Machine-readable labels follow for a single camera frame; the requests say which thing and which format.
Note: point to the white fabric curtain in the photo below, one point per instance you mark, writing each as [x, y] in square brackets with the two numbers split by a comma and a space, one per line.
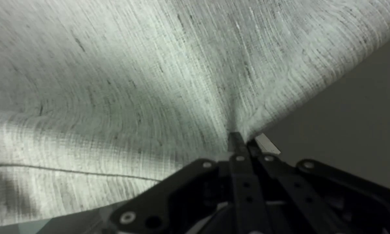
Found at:
[100, 99]

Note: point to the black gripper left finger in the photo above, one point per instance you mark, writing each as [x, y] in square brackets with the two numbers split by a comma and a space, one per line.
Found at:
[251, 214]

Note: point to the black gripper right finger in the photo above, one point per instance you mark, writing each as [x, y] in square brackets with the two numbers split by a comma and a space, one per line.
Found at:
[294, 203]

